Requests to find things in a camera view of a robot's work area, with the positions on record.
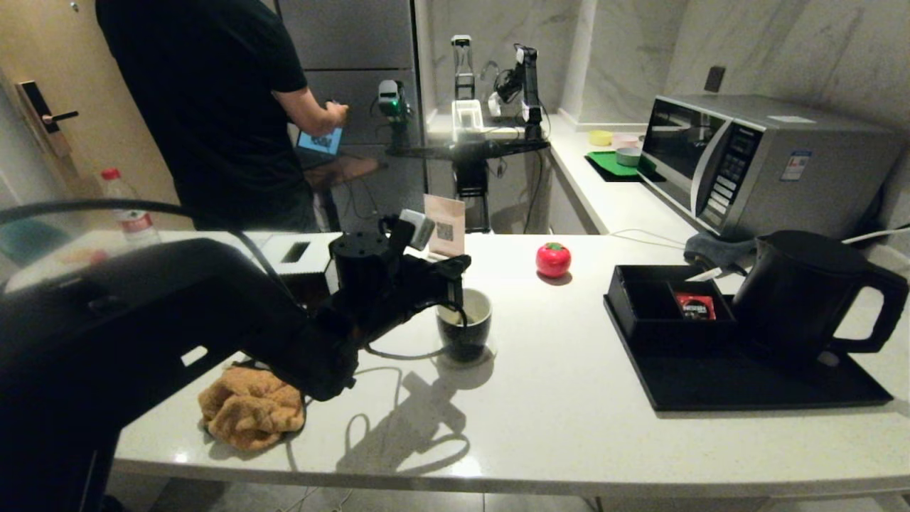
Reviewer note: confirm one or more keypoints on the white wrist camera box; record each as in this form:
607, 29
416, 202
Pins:
418, 229

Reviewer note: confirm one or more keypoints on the brown wooden side table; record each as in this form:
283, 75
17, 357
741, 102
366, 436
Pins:
348, 171

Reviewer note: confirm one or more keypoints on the red coffee sachet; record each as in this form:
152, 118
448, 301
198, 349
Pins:
695, 307

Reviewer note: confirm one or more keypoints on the grey-green bowl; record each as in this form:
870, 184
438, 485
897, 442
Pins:
629, 157

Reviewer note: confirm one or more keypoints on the grey cloth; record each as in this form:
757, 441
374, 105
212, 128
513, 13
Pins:
718, 250

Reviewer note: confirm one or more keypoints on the person in black shirt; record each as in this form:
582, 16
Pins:
206, 92

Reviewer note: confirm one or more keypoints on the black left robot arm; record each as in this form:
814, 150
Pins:
142, 320

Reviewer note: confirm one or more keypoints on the QR code sign stand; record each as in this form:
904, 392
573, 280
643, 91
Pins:
449, 220

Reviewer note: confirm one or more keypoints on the black compartment organizer box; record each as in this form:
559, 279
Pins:
668, 334

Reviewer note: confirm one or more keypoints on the black ceramic cup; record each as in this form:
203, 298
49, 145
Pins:
469, 341

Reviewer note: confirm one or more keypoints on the green cutting board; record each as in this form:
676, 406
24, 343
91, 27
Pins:
606, 165

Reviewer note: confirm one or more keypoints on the black tissue box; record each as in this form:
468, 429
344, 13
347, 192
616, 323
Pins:
313, 245

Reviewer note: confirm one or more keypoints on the teal stool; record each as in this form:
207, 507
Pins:
20, 238

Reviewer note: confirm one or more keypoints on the open laptop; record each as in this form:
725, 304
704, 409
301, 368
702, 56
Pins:
323, 141

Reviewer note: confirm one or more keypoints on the black serving tray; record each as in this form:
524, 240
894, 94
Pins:
746, 387

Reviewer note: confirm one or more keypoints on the black electric kettle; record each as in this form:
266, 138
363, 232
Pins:
796, 299

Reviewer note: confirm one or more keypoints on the yellow bowl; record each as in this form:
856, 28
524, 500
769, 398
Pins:
601, 139

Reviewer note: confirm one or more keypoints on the orange fluffy cloth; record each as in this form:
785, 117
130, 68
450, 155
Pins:
249, 412

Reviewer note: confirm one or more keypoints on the red tomato-shaped timer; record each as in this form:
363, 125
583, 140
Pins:
553, 261

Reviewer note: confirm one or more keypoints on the silver microwave oven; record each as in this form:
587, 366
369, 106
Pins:
782, 171

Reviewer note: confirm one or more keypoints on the dark wall socket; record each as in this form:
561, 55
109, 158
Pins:
714, 80

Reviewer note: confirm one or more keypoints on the clear plastic water bottle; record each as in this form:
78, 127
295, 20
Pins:
131, 222

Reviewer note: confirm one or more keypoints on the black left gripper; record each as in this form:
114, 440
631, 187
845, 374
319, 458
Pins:
419, 291

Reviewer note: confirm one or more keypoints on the black teleoperation stand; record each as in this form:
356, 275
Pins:
469, 151

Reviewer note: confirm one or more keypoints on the pink bowl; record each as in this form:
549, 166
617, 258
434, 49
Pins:
627, 141

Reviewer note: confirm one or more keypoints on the silver refrigerator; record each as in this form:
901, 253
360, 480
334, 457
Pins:
348, 43

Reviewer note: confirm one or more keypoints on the chrome kitchen faucet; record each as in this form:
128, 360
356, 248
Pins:
490, 71

